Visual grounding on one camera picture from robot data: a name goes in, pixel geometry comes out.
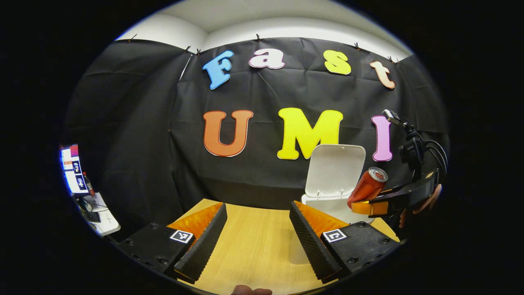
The computer monitor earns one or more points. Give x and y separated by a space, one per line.
73 168

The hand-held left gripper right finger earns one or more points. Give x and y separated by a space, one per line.
311 246

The black keyboard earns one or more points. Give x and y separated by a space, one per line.
93 216

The white side desk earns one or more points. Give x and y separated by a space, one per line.
107 221

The red pop can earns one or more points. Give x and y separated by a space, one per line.
366 186

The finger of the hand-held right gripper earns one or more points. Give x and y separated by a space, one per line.
409 193

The black backdrop cloth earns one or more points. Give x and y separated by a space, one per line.
163 123

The white desktop garbage bin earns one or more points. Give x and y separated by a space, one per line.
333 172

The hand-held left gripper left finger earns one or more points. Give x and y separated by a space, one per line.
204 246

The wooden desktop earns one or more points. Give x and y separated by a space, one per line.
254 246

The dark bottle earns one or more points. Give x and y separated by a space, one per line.
89 186

